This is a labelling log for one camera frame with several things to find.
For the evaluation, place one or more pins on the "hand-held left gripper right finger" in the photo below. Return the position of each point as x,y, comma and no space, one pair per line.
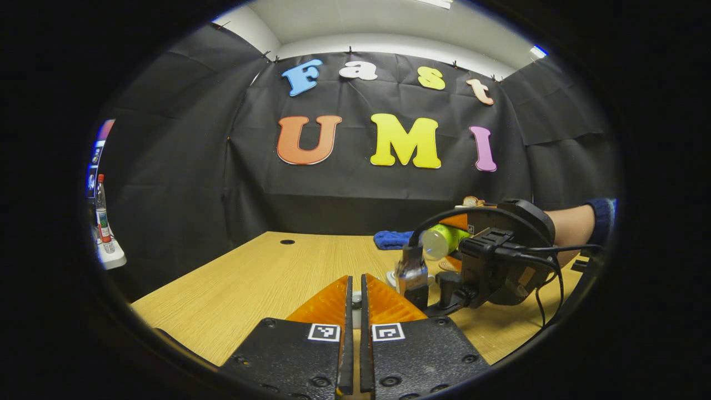
365,355

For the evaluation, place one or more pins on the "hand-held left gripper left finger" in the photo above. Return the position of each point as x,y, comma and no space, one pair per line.
346,355

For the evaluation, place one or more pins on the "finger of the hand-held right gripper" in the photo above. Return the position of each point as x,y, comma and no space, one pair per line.
461,221
454,264

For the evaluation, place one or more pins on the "clear green-label water bottle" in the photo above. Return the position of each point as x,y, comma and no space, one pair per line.
444,239

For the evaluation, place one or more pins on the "white teacup lid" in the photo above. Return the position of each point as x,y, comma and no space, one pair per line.
356,300

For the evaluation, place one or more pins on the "red-capped clear bottle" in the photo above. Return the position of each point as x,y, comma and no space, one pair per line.
103,216

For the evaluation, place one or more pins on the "toast slice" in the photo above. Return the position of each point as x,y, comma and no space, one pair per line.
472,201

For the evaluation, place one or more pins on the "blue towel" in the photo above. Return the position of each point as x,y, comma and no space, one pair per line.
391,240

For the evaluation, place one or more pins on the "ceiling light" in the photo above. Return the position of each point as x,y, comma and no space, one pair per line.
436,3

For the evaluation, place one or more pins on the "small white side table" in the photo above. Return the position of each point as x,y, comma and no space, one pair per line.
114,260

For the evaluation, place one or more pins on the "black backdrop cloth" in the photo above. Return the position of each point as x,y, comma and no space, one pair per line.
166,166

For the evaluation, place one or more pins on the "computer monitor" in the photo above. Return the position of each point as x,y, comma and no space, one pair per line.
97,161

